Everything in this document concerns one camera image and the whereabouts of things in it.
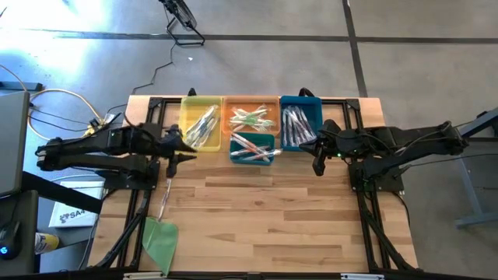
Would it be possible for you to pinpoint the dark blue floor bar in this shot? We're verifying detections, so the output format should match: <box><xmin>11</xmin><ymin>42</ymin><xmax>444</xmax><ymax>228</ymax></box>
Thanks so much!
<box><xmin>0</xmin><ymin>81</ymin><xmax>44</xmax><ymax>93</ymax></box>

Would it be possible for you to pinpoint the white label strip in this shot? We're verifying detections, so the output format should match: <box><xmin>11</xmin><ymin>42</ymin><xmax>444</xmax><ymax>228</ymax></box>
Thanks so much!
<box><xmin>123</xmin><ymin>272</ymin><xmax>163</xmax><ymax>280</ymax></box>
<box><xmin>341</xmin><ymin>273</ymin><xmax>385</xmax><ymax>280</ymax></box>

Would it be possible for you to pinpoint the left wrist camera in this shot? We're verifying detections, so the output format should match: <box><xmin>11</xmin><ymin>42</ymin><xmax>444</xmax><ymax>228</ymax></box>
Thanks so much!
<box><xmin>132</xmin><ymin>123</ymin><xmax>160</xmax><ymax>145</ymax></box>

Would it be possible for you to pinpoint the yellow cable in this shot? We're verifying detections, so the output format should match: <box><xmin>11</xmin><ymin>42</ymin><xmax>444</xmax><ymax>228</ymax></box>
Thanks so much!
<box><xmin>0</xmin><ymin>64</ymin><xmax>106</xmax><ymax>142</ymax></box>

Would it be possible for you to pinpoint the large blue plastic bin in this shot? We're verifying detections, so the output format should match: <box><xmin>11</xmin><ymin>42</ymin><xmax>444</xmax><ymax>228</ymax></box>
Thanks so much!
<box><xmin>279</xmin><ymin>95</ymin><xmax>324</xmax><ymax>152</ymax></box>

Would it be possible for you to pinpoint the black desk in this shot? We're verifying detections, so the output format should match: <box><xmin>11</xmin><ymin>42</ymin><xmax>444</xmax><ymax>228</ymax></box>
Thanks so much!
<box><xmin>0</xmin><ymin>170</ymin><xmax>104</xmax><ymax>276</ymax></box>

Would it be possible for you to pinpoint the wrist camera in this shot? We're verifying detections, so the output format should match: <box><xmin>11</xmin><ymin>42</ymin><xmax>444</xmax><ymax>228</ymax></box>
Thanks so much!
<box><xmin>132</xmin><ymin>123</ymin><xmax>160</xmax><ymax>145</ymax></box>
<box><xmin>321</xmin><ymin>130</ymin><xmax>342</xmax><ymax>151</ymax></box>

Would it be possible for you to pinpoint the black aluminium table frame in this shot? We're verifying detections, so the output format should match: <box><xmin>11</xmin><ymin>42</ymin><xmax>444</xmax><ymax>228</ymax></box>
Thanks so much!
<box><xmin>317</xmin><ymin>96</ymin><xmax>417</xmax><ymax>271</ymax></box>
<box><xmin>88</xmin><ymin>96</ymin><xmax>184</xmax><ymax>270</ymax></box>

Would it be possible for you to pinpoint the yellow spray can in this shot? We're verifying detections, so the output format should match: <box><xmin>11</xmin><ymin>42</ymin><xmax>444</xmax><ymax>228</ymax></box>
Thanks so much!
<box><xmin>33</xmin><ymin>232</ymin><xmax>61</xmax><ymax>256</ymax></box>

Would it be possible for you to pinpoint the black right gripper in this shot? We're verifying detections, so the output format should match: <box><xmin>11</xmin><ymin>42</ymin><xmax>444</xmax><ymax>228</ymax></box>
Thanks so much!
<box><xmin>298</xmin><ymin>118</ymin><xmax>342</xmax><ymax>177</ymax></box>

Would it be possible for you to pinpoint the grey laptop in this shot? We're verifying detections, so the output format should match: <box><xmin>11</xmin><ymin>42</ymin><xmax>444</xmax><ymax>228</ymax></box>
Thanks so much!
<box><xmin>0</xmin><ymin>91</ymin><xmax>31</xmax><ymax>197</ymax></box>

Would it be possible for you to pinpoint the yellow plastic bin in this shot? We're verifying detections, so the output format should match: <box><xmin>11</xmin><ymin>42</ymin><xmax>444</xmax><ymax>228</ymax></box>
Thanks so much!
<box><xmin>178</xmin><ymin>96</ymin><xmax>223</xmax><ymax>152</ymax></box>

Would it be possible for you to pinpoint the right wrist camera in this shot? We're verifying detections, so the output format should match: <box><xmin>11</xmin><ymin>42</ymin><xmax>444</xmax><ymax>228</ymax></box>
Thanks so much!
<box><xmin>321</xmin><ymin>130</ymin><xmax>342</xmax><ymax>151</ymax></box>

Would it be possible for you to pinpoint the orange plastic bin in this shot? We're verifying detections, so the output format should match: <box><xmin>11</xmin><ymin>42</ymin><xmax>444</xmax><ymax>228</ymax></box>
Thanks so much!
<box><xmin>221</xmin><ymin>95</ymin><xmax>281</xmax><ymax>138</ymax></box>

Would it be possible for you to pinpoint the blue white toothbrush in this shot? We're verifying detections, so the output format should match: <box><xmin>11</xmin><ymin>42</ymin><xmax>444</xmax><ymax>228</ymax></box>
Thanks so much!
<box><xmin>194</xmin><ymin>120</ymin><xmax>219</xmax><ymax>149</ymax></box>

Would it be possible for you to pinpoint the grey desk leg frame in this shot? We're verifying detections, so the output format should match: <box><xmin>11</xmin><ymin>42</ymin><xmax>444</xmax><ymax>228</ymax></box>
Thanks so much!
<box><xmin>453</xmin><ymin>107</ymin><xmax>498</xmax><ymax>229</ymax></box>

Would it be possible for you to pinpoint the purple bristle toothbrush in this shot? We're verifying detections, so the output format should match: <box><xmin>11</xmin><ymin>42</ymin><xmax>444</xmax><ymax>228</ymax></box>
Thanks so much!
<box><xmin>283</xmin><ymin>116</ymin><xmax>296</xmax><ymax>148</ymax></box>

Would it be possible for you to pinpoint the black computer mouse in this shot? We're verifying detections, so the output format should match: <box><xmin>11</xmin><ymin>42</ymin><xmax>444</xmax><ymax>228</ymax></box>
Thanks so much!
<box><xmin>0</xmin><ymin>220</ymin><xmax>23</xmax><ymax>261</ymax></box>

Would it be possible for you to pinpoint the clear plastic toothbrush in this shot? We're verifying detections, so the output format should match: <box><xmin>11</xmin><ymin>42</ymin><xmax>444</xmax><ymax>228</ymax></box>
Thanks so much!
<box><xmin>291</xmin><ymin>107</ymin><xmax>308</xmax><ymax>145</ymax></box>

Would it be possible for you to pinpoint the small teal plastic bin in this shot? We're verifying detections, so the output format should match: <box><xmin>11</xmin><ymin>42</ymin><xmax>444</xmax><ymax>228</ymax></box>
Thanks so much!
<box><xmin>228</xmin><ymin>131</ymin><xmax>275</xmax><ymax>166</ymax></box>

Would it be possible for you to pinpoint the black floor fan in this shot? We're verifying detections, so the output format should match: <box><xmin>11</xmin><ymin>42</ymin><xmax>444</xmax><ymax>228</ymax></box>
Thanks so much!
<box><xmin>158</xmin><ymin>0</ymin><xmax>206</xmax><ymax>47</ymax></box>

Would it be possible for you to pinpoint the black aluminium crossbar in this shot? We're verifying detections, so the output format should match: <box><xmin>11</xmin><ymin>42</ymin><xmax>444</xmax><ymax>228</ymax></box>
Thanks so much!
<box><xmin>89</xmin><ymin>268</ymin><xmax>419</xmax><ymax>280</ymax></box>

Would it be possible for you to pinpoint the black fan power cable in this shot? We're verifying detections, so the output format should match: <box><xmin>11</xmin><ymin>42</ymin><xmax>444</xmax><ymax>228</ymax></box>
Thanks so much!
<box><xmin>107</xmin><ymin>41</ymin><xmax>176</xmax><ymax>117</ymax></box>

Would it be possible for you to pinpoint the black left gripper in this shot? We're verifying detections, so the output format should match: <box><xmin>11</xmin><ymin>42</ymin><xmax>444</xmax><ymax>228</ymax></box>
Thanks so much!
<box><xmin>159</xmin><ymin>124</ymin><xmax>198</xmax><ymax>179</ymax></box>

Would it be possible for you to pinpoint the green cloth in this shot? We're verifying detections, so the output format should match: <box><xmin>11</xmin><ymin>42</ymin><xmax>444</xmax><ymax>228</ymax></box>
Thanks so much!
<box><xmin>142</xmin><ymin>216</ymin><xmax>179</xmax><ymax>276</ymax></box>

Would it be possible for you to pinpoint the white printed box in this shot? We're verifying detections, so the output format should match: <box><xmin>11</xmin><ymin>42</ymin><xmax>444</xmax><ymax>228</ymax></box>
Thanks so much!
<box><xmin>48</xmin><ymin>180</ymin><xmax>105</xmax><ymax>229</ymax></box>

